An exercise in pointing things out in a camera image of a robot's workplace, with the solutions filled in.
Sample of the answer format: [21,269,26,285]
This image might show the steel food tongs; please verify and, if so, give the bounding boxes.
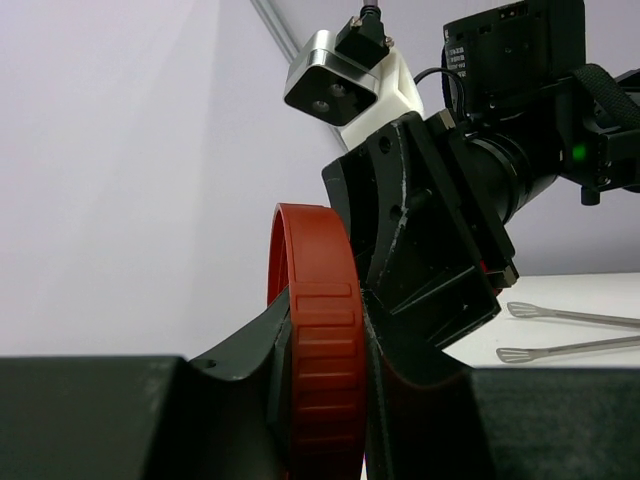
[495,301,639,365]

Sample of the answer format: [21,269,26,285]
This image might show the right corner aluminium post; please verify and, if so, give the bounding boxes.
[250,0,301,64]

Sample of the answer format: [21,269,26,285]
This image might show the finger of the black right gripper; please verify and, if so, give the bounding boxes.
[322,144,382,250]
[357,118,500,349]

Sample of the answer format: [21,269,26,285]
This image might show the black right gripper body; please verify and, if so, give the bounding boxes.
[399,110,518,293]

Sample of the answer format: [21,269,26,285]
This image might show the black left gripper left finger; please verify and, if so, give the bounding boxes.
[1,293,290,479]

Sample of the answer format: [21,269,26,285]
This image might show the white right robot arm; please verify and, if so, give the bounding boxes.
[323,1,639,352]

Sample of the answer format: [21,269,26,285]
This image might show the red round lid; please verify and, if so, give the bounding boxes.
[267,203,367,479]

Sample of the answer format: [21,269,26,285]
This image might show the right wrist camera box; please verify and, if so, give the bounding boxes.
[284,1,425,151]

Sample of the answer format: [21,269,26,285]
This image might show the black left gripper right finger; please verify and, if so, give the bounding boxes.
[363,290,639,479]

